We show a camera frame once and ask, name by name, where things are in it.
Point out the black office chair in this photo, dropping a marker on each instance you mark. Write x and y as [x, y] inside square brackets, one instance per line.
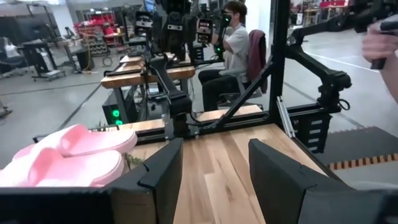
[7, 63]

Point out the wooden workbench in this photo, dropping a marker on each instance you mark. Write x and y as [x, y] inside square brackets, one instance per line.
[140, 79]

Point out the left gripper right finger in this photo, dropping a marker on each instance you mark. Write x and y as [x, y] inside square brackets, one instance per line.
[280, 186]

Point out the black standing desk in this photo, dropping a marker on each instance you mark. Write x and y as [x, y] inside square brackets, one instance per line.
[31, 46]

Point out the black background robot arm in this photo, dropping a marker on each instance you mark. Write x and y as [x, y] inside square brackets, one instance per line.
[143, 25]
[205, 31]
[174, 37]

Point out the black aluminium rig frame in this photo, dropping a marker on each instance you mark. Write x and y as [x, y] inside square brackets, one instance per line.
[280, 46]

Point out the black computer with green lights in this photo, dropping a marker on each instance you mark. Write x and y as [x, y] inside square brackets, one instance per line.
[113, 109]

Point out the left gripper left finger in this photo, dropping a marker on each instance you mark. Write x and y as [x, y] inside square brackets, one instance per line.
[161, 186]

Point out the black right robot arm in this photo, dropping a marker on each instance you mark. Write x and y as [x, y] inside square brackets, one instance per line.
[182, 102]

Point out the person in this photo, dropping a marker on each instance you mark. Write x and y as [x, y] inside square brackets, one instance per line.
[239, 46]

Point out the person's hand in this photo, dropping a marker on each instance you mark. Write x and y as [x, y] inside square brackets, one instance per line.
[377, 46]

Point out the person's forearm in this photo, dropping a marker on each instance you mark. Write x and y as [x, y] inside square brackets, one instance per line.
[392, 81]

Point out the pink foam slide sandal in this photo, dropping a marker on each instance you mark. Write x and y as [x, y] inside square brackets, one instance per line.
[102, 143]
[77, 169]

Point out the grey step platform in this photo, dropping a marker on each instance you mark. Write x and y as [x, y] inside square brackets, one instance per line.
[53, 74]

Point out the black floor mat striped edge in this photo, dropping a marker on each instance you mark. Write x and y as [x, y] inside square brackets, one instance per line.
[357, 143]

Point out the maroon jacket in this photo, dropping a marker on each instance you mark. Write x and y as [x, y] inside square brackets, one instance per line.
[257, 56]

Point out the red parts shelving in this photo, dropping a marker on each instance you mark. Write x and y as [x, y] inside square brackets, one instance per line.
[99, 26]

